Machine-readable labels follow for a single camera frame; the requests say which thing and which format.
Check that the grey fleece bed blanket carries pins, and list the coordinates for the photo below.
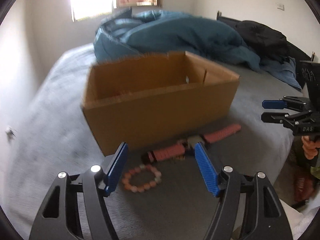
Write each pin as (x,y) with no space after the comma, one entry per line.
(54,136)

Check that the right hand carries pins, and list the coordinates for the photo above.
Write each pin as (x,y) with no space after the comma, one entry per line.
(310,147)

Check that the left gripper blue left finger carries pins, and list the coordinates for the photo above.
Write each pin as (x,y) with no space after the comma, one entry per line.
(115,168)

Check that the teal blue duvet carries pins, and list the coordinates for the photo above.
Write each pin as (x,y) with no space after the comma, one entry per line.
(124,33)

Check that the white wall socket with cable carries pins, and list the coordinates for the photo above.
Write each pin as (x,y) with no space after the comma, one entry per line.
(10,133)

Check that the black clothing pile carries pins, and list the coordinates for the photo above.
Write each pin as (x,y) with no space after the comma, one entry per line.
(268,43)

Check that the brown cardboard box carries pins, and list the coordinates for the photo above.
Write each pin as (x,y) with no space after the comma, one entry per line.
(143,100)

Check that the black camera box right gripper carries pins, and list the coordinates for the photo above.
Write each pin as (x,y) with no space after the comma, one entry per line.
(311,75)

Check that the pink strap digital watch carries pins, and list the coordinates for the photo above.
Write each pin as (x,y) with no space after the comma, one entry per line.
(187,146)

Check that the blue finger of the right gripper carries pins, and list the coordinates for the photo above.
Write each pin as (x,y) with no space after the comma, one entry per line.
(274,118)
(274,104)

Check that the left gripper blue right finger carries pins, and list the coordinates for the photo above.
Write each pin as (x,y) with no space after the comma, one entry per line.
(208,172)

